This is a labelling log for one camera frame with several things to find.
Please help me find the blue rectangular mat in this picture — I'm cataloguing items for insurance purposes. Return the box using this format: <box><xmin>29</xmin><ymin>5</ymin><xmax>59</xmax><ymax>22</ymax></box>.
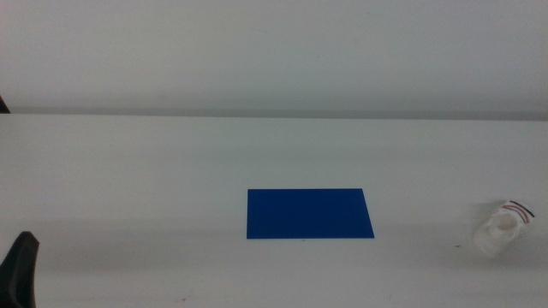
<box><xmin>246</xmin><ymin>188</ymin><xmax>375</xmax><ymax>240</ymax></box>

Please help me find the small white shoe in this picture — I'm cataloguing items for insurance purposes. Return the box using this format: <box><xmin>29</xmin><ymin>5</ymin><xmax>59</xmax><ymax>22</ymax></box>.
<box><xmin>473</xmin><ymin>199</ymin><xmax>536</xmax><ymax>258</ymax></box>

